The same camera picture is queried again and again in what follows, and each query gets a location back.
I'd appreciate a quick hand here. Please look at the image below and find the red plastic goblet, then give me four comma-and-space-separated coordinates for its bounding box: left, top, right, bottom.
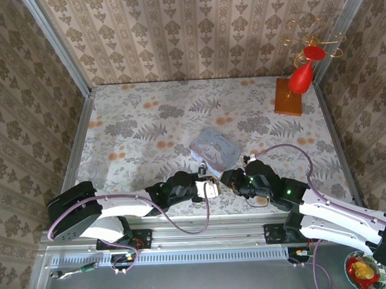
286, 45, 327, 96

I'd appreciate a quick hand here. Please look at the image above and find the gold wire ornament holder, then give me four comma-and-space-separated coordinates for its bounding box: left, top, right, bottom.
279, 16, 349, 98

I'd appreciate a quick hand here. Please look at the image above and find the green plug with cable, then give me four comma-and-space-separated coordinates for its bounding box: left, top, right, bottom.
49, 261, 100, 280

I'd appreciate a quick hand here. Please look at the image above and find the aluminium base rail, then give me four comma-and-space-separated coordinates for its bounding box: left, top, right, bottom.
39, 211, 382, 255

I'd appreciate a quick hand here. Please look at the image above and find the black base plate right arm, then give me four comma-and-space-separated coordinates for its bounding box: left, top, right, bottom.
263, 221, 323, 245

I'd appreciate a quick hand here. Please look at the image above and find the orange wooden block base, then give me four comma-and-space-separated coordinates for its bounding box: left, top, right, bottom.
273, 77, 303, 117

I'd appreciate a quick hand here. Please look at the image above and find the aluminium side rail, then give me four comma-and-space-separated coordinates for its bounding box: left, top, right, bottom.
48, 92, 101, 231
314, 80, 376, 220

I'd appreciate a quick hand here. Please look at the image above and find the red food in bowl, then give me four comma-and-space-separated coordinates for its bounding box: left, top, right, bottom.
347, 255, 381, 289

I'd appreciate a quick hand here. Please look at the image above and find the yellow food in bowl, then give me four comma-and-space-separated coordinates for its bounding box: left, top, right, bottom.
351, 260, 375, 279

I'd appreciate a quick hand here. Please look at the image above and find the aluminium frame post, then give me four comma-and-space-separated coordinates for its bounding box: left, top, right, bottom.
20, 0, 94, 99
311, 0, 374, 84

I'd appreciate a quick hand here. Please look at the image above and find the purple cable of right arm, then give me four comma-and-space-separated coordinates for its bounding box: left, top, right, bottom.
255, 139, 386, 289

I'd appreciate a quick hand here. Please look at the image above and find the floral tablecloth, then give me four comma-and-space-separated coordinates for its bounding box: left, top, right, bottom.
65, 74, 354, 223

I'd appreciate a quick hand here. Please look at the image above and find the grey slotted cable duct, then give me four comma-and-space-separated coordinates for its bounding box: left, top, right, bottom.
49, 246, 290, 269

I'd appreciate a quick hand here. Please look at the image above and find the black base plate left arm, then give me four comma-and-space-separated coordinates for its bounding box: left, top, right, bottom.
94, 228, 153, 252

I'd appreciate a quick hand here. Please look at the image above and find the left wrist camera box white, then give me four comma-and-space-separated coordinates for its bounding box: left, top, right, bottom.
195, 180, 221, 200

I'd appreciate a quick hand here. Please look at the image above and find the floral bowl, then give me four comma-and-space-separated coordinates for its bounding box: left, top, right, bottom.
344, 251, 386, 289

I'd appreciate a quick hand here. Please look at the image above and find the light blue cartoon tin box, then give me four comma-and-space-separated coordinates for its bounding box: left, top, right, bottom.
188, 125, 243, 181

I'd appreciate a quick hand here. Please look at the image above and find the grey metal shelf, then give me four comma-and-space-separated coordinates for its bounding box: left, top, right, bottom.
23, 234, 386, 289

